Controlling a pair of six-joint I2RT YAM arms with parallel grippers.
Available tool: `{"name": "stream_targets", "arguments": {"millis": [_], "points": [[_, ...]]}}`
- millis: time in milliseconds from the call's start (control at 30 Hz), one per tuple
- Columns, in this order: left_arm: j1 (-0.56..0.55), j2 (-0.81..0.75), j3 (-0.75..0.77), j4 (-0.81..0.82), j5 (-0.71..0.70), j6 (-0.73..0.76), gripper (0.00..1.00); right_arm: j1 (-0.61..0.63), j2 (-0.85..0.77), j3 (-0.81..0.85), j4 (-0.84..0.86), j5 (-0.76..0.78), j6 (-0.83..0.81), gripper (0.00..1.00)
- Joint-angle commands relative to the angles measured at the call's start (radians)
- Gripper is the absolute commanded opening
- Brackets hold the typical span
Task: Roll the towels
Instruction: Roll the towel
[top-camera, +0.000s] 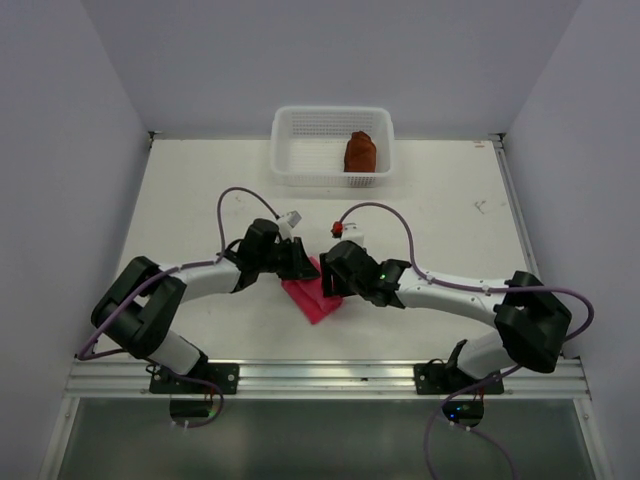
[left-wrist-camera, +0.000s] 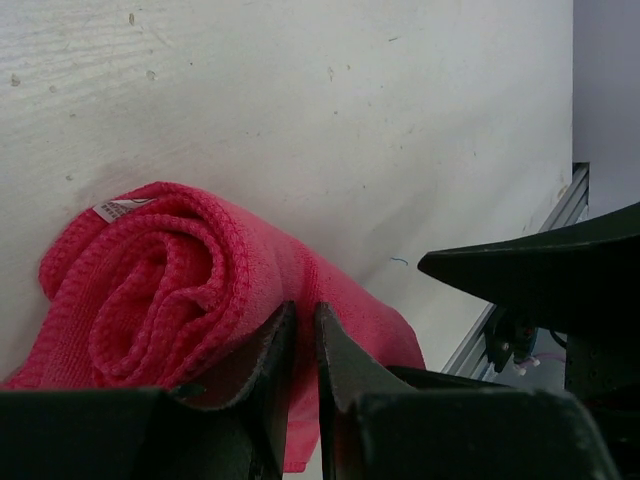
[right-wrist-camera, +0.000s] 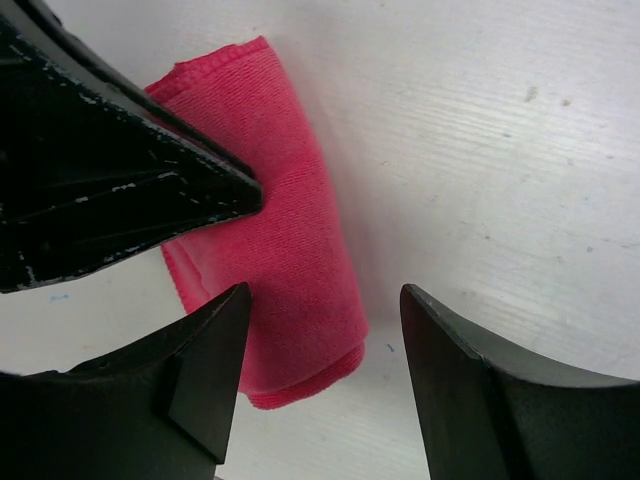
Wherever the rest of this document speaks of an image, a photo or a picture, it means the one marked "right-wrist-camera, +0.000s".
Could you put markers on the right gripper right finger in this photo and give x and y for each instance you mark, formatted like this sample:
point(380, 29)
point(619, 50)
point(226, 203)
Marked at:
point(491, 409)

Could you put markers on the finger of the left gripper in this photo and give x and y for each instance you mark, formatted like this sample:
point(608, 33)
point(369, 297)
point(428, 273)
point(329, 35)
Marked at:
point(93, 170)

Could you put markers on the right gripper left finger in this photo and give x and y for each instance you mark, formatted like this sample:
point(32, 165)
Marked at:
point(158, 408)

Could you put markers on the pink towel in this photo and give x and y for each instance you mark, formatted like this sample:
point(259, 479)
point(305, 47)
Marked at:
point(308, 324)

